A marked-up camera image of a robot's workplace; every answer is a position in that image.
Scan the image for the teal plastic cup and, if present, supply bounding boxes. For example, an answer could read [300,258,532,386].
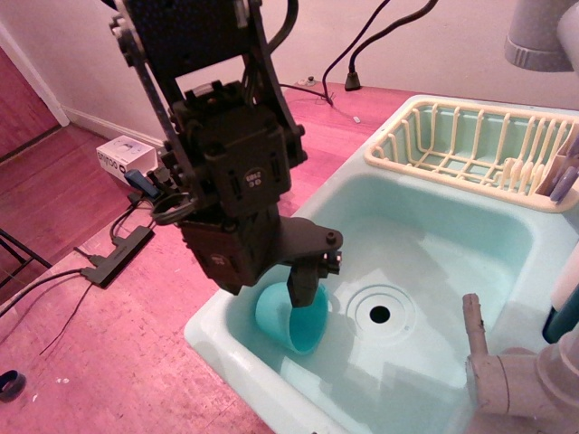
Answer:
[254,282,328,355]

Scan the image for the white cardboard box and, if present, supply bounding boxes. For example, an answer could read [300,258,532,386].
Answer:
[96,136,158,184]

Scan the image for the cream plastic dish rack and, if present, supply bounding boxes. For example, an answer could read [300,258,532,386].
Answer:
[365,96,578,212]

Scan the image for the blue clamp handle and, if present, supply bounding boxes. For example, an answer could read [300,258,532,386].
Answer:
[124,169,162,200]

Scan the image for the purple utensil handles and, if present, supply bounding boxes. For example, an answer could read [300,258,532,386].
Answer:
[549,138,578,203]

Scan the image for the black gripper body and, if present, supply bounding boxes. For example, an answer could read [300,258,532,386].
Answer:
[179,205,342,295]

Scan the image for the black power plug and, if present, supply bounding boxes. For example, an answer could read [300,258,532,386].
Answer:
[344,71,361,91]

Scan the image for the black metal chair frame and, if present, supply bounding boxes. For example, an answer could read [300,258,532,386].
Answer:
[1,230,52,288]

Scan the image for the grey pipe fitting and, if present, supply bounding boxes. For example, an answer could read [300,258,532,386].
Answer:
[505,0,578,72]

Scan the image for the beige toy faucet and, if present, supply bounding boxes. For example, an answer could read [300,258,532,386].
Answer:
[462,294,578,420]

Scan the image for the black tape roll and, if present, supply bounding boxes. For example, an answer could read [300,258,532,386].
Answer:
[0,370,26,403]

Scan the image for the black usb hub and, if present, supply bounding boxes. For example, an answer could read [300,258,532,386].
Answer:
[81,226,155,288]

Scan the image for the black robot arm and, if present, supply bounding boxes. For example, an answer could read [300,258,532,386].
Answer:
[110,1,343,307]

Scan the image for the light teal toy sink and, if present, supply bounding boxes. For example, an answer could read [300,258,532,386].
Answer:
[183,93,579,434]

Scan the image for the dark teal bottle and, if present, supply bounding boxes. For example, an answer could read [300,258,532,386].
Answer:
[543,299,578,344]

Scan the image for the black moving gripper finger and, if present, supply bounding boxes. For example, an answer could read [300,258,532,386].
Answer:
[288,252,340,307]

